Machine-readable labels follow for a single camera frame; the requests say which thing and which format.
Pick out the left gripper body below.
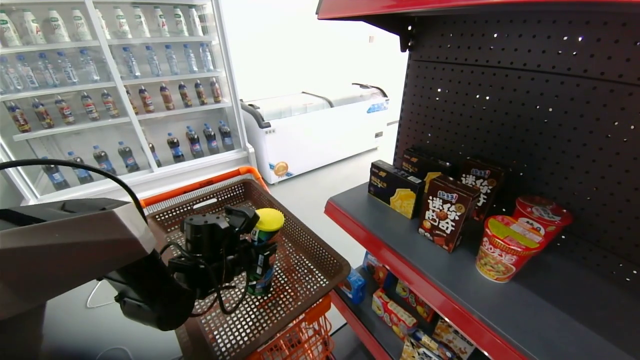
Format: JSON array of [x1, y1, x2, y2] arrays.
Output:
[[199, 239, 256, 297]]

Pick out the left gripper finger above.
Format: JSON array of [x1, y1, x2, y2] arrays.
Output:
[[249, 242, 279, 276]]

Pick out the yellow lid dark jar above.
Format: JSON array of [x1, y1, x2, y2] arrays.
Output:
[[247, 208, 285, 297]]

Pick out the orange brown shopping cart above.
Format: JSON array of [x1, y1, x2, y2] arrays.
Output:
[[139, 165, 352, 360]]

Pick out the black red shop shelf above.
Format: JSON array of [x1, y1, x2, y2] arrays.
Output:
[[316, 0, 640, 360]]

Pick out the blue snack pack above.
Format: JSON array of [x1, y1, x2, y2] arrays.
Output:
[[339, 269, 367, 306]]

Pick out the blue red snack box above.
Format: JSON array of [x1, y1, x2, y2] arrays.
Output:
[[362, 251, 392, 287]]

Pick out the white chest freezer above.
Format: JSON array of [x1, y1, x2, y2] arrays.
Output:
[[240, 82, 391, 185]]

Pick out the white glass door fridge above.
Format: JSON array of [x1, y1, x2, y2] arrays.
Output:
[[0, 0, 257, 206]]

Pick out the red yellow snack box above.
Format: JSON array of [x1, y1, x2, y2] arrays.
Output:
[[371, 288, 419, 342], [395, 279, 436, 324]]

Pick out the black yellow snack box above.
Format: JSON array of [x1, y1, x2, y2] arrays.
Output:
[[401, 147, 454, 194], [368, 160, 425, 220]]

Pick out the row of cola bottles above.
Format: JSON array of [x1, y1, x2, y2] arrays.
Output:
[[40, 120, 236, 191]]

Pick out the brown biscuit box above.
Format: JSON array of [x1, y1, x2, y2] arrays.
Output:
[[418, 175, 481, 254], [459, 158, 506, 223]]

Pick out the row of brown tea bottles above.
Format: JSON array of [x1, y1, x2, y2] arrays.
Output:
[[5, 77, 224, 134]]

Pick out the red cup noodles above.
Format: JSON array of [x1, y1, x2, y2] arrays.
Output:
[[512, 195, 574, 247], [475, 215, 546, 284]]

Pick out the row of water bottles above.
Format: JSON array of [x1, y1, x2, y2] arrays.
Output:
[[0, 42, 216, 95]]

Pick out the row of white bottles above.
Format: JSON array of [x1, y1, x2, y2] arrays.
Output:
[[0, 5, 207, 48]]

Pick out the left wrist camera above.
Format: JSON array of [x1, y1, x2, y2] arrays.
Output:
[[223, 204, 261, 236]]

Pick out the white cable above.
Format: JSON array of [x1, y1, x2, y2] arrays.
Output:
[[86, 279, 120, 309]]

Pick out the black cable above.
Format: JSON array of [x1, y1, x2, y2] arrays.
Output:
[[0, 159, 148, 223]]

